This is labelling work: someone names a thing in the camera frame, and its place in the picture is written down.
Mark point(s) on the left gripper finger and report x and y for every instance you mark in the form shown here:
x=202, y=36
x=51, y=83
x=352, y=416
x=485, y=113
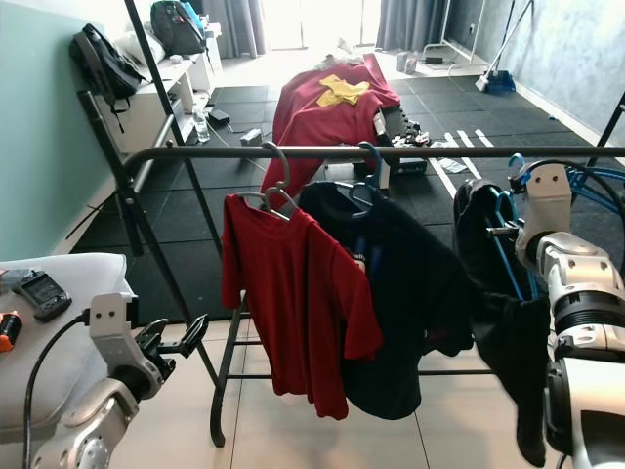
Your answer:
x=193, y=328
x=178, y=349

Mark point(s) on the blue plastic hanger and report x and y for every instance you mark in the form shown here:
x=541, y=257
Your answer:
x=503, y=220
x=379, y=161

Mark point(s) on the red t-shirt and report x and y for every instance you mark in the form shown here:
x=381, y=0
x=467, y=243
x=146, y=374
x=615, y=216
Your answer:
x=293, y=303

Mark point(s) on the black t-shirt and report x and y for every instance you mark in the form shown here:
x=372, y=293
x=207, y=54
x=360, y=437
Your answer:
x=508, y=352

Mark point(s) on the grey metal hanger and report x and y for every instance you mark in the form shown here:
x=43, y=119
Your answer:
x=284, y=186

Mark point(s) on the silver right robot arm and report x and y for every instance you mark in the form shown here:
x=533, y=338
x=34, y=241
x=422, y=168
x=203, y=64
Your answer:
x=581, y=274

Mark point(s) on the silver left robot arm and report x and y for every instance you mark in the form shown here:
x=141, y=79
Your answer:
x=98, y=420

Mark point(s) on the black foam floor matting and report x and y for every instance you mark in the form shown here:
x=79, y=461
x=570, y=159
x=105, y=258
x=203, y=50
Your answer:
x=527, y=127

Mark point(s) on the grey ottoman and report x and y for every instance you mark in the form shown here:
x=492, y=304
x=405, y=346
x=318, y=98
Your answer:
x=49, y=371

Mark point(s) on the black metal clothes rack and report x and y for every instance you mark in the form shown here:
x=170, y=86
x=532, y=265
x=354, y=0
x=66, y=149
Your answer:
x=430, y=151

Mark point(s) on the navy t-shirt with yellow logo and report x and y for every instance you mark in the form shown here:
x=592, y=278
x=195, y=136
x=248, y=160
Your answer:
x=410, y=293

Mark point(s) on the black handheld device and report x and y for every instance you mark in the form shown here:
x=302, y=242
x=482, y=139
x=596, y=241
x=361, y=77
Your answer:
x=44, y=293

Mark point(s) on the orange and black clamp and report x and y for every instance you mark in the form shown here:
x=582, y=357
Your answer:
x=10, y=330

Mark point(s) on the broom with blue dustpan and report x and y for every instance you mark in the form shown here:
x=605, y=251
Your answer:
x=500, y=82

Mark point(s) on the clear water bottle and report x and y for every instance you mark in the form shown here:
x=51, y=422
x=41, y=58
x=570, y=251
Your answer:
x=202, y=125

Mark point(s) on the white shelf unit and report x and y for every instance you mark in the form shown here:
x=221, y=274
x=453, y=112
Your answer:
x=156, y=112

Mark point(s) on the red flag with yellow star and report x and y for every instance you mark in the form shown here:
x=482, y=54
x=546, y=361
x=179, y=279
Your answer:
x=312, y=117

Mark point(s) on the grey curtain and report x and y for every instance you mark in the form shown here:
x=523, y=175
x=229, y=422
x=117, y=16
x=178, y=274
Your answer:
x=239, y=24
x=410, y=21

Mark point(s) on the black backpack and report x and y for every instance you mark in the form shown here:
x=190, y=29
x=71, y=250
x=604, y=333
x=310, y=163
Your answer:
x=105, y=63

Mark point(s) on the white pillow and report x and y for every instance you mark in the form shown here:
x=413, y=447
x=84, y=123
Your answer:
x=146, y=47

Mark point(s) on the dark backpack with blue trim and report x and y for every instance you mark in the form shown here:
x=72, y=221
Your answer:
x=176, y=27

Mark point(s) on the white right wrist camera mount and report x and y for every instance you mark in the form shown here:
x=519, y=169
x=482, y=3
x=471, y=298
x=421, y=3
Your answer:
x=545, y=200

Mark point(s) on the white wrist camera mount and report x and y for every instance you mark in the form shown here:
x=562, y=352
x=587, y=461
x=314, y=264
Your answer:
x=545, y=200
x=112, y=322

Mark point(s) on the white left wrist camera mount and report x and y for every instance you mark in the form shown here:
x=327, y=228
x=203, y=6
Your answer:
x=112, y=322

